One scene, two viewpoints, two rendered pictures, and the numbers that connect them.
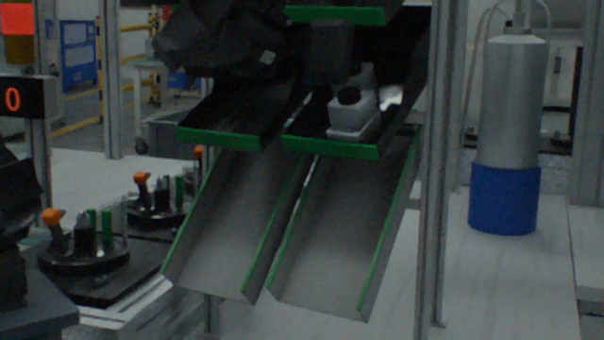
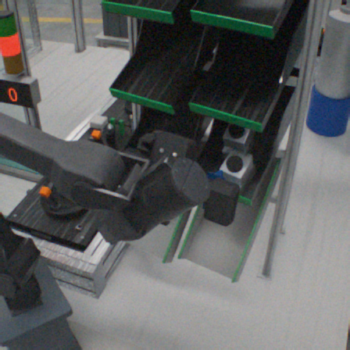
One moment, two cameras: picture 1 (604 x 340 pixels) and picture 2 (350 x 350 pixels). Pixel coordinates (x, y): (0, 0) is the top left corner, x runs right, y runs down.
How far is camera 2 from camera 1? 0.45 m
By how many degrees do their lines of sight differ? 26
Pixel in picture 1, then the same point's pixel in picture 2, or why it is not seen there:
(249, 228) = not seen: hidden behind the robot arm
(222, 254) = not seen: hidden behind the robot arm
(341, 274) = (223, 248)
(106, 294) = (83, 240)
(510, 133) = (337, 78)
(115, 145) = (80, 43)
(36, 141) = (30, 112)
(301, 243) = (200, 221)
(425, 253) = (276, 224)
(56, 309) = (58, 307)
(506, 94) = (338, 54)
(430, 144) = (287, 170)
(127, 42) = not seen: outside the picture
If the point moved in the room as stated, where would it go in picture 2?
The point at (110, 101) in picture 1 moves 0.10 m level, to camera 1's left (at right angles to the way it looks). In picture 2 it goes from (76, 16) to (55, 16)
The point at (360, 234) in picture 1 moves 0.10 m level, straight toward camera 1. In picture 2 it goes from (237, 222) to (234, 258)
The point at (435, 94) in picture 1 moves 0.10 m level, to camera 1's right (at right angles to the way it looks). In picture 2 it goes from (293, 144) to (342, 146)
